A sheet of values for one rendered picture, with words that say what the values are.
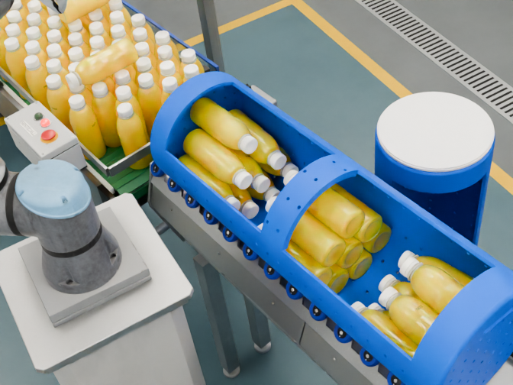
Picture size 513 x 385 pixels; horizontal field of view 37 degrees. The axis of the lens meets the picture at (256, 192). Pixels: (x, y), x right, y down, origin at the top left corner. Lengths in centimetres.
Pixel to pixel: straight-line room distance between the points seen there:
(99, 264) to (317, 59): 252
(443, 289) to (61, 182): 70
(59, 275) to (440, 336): 69
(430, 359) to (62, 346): 66
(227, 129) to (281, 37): 228
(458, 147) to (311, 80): 190
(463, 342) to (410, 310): 15
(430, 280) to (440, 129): 57
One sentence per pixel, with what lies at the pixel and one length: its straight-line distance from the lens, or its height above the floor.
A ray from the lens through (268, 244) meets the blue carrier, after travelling 157.
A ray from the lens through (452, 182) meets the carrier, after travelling 186.
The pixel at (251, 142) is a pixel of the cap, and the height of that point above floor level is 116.
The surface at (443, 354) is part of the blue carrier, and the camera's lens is 136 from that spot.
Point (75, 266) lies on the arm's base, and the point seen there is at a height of 125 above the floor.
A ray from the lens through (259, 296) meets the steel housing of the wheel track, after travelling 182.
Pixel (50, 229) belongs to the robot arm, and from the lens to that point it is 140.
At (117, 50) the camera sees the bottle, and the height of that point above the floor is 115.
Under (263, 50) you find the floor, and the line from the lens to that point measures 393.
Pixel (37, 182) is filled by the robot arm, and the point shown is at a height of 141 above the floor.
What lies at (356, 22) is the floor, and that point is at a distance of 407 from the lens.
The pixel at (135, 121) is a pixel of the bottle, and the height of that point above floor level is 106.
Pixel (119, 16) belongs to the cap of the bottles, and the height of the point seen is 109.
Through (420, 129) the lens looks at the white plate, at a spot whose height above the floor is 104.
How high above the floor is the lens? 234
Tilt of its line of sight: 47 degrees down
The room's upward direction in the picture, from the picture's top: 9 degrees counter-clockwise
